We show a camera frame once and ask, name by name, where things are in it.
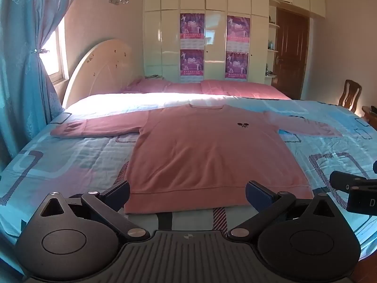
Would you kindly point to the bed with blue patterned quilt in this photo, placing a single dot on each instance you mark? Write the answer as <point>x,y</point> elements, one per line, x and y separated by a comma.
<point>59,159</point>

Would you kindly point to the wooden side table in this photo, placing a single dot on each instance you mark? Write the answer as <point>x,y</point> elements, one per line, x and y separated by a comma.
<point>369,113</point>

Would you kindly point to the wooden chair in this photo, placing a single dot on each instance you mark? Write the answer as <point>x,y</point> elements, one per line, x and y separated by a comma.
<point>350,95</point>

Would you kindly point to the pink long-sleeve sweater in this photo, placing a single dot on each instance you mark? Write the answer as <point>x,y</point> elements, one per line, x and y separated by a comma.
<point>206,153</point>

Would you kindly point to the cream rounded headboard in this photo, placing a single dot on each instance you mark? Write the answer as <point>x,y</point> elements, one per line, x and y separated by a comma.
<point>100,67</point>

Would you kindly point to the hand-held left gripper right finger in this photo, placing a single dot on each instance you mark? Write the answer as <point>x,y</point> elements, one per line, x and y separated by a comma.
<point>259,193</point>

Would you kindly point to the purple wall poster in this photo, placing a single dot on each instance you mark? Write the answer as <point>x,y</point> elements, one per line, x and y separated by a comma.
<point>237,64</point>
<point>238,32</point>
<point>192,29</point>
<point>191,63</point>

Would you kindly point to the window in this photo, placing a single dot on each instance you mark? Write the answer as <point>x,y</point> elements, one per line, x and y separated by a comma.
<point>56,56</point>

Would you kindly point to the brown wooden door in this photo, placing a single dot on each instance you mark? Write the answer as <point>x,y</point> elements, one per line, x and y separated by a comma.
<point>290,53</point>

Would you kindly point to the curtain tieback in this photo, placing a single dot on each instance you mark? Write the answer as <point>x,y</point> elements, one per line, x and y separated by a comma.
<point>39,50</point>

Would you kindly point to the white corner shelf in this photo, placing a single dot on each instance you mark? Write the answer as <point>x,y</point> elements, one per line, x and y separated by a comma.
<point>272,50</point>

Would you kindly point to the cream wardrobe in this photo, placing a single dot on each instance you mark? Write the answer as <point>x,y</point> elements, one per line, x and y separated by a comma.
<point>215,3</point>

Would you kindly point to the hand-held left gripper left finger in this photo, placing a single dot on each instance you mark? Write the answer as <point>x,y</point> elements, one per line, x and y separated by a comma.
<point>119,194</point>

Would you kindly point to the blue curtain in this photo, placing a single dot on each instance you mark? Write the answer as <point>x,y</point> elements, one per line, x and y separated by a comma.
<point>20,73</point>

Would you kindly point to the pink pillow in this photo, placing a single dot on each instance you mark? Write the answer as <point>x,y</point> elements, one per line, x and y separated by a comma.
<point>147,85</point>

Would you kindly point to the pink pillows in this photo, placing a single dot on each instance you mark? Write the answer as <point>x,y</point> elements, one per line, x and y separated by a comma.
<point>229,90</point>

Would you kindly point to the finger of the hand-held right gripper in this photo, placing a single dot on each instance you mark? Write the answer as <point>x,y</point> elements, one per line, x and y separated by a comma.
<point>341,181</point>

